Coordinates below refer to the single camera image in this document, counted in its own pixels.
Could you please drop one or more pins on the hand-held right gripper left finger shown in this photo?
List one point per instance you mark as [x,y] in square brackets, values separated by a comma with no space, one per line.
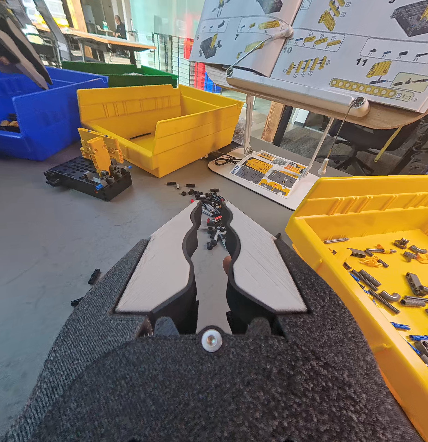
[158,272]

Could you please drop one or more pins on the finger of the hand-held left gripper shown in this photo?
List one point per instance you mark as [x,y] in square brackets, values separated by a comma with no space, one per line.
[26,48]
[1,45]

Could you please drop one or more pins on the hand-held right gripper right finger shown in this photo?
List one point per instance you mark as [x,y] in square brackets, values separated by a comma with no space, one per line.
[265,272]

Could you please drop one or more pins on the pile of small lego pins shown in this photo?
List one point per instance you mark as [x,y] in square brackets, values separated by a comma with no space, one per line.
[214,232]

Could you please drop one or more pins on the yellow plastic bin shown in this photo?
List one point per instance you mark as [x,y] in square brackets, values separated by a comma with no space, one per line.
[338,207]
[186,152]

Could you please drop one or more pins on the black and yellow lego model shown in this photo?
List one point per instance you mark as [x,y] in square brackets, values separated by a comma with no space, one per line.
[107,188]

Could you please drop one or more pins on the heap of mixed lego pieces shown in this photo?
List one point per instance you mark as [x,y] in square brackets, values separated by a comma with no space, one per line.
[369,278]

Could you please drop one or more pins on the grey lego elbow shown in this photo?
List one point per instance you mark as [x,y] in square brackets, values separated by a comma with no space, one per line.
[389,296]

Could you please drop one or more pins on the long grey lego axle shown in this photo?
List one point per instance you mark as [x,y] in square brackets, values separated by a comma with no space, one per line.
[336,240]

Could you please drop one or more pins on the thin black lego axle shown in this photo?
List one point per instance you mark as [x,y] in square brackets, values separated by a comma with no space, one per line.
[140,136]

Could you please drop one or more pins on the person's left hand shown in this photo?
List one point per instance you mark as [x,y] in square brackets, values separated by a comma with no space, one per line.
[4,61]

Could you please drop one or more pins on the person's right hand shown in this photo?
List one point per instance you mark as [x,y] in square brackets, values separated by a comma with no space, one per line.
[227,265]

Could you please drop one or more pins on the black office chair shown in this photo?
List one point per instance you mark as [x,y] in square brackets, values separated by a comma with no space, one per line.
[53,31]
[365,138]

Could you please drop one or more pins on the wooden top desk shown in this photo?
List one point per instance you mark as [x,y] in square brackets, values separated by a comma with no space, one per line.
[107,39]

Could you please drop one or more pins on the blue plastic bin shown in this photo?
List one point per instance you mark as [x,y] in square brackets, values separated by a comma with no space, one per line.
[55,131]

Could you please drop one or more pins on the sticker sheet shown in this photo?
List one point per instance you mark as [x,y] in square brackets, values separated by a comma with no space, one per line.
[269,172]

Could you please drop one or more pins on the clear plastic bags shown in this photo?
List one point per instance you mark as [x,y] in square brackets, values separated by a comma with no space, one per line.
[134,73]

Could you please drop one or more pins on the green plastic bin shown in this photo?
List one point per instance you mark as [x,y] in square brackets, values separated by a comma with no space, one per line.
[148,80]

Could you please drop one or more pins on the black power adapter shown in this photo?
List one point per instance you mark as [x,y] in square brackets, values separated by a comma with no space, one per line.
[215,155]

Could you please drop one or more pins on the stack of red blue crates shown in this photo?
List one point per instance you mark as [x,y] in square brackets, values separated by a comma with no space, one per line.
[200,74]

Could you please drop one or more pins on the wooden book stand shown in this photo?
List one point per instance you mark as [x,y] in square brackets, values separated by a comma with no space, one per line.
[389,119]

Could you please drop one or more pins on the open instruction booklet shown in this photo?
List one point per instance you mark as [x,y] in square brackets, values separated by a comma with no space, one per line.
[338,41]

